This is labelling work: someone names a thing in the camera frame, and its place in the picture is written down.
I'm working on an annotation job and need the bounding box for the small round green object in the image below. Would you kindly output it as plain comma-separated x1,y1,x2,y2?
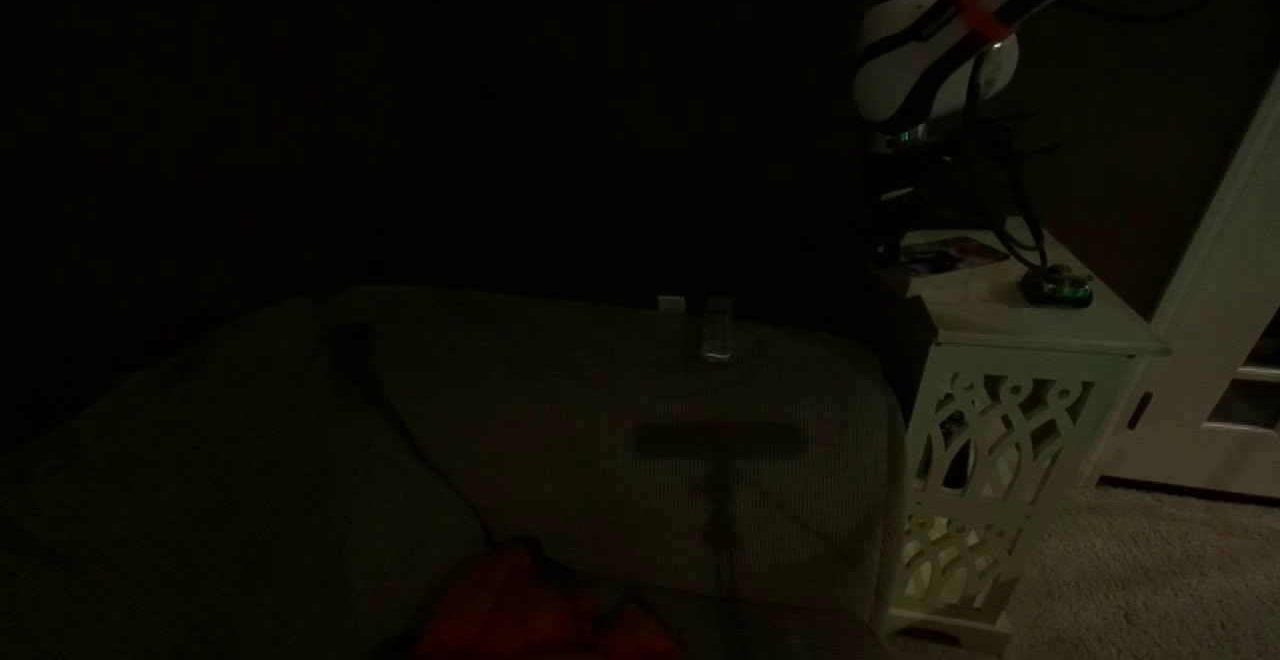
1019,263,1095,310

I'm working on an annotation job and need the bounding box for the grey sofa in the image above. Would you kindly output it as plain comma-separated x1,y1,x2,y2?
0,284,909,660

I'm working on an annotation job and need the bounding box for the white lattice side shelf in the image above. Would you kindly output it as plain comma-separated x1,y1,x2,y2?
872,224,1173,653

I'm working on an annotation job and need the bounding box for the white wooden furniture frame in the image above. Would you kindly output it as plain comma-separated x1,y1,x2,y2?
1090,68,1280,501

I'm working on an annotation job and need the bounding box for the book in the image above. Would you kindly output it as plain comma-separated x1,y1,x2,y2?
898,234,1011,277

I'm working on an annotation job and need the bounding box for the orange cloth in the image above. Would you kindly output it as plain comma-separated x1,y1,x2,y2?
395,538,691,660

